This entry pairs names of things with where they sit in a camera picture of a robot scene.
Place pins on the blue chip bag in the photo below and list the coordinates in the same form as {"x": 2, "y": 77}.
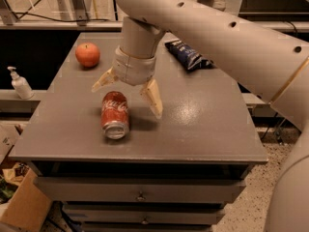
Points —
{"x": 190, "y": 59}

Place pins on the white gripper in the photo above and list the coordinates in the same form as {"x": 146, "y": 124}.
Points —
{"x": 133, "y": 69}

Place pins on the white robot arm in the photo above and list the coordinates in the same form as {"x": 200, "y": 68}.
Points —
{"x": 269, "y": 64}

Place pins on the red coke can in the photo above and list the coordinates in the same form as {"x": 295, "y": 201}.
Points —
{"x": 114, "y": 115}

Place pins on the white pump soap bottle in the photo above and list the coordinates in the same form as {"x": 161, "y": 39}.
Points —
{"x": 21, "y": 85}

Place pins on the red apple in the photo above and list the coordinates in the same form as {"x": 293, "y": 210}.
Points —
{"x": 87, "y": 54}

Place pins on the drawer knob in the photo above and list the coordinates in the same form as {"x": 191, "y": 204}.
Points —
{"x": 145, "y": 221}
{"x": 140, "y": 197}

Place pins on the top drawer knob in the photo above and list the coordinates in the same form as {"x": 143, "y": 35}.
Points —
{"x": 140, "y": 197}

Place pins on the grey drawer cabinet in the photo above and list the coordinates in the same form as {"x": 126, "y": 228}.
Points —
{"x": 189, "y": 164}

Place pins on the cardboard box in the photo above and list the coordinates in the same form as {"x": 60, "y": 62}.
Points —
{"x": 23, "y": 206}

